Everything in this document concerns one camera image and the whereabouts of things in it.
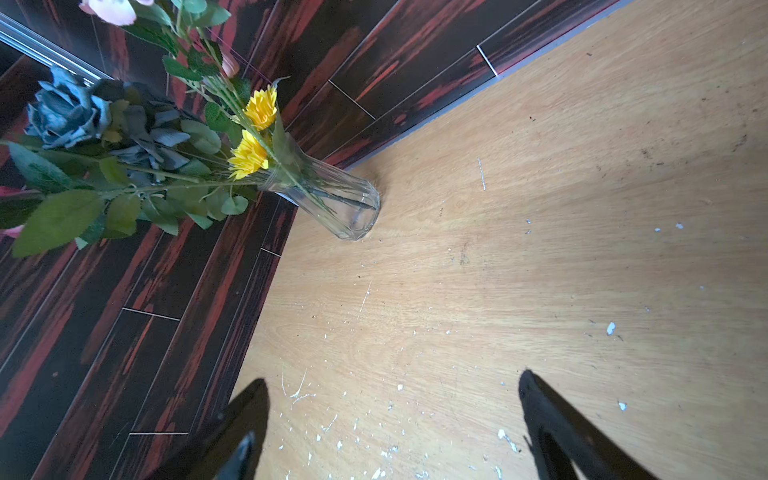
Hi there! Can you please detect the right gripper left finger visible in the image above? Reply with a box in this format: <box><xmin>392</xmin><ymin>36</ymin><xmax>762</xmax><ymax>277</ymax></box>
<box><xmin>148</xmin><ymin>378</ymin><xmax>270</xmax><ymax>479</ymax></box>

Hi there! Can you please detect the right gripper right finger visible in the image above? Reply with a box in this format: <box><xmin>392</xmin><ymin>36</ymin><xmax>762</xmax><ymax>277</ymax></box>
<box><xmin>518</xmin><ymin>370</ymin><xmax>655</xmax><ymax>479</ymax></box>

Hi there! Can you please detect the pink peony spray stem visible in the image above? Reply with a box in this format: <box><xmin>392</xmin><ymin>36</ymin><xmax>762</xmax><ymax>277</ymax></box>
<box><xmin>79</xmin><ymin>0</ymin><xmax>154</xmax><ymax>27</ymax></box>

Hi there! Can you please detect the clear glass vase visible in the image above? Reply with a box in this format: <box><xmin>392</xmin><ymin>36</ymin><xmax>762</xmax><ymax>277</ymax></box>
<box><xmin>263</xmin><ymin>133</ymin><xmax>381</xmax><ymax>241</ymax></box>

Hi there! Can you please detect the yellow sunflower large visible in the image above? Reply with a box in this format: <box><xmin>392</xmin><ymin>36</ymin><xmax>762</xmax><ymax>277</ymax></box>
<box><xmin>228</xmin><ymin>130</ymin><xmax>269</xmax><ymax>180</ymax></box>

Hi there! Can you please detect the yellow sunflower small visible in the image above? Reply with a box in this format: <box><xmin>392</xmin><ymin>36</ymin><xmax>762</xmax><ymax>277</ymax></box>
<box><xmin>243</xmin><ymin>85</ymin><xmax>278</xmax><ymax>131</ymax></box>

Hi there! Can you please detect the pink tulip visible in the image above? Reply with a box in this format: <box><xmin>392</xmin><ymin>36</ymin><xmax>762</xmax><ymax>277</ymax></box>
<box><xmin>221</xmin><ymin>53</ymin><xmax>240</xmax><ymax>78</ymax></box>

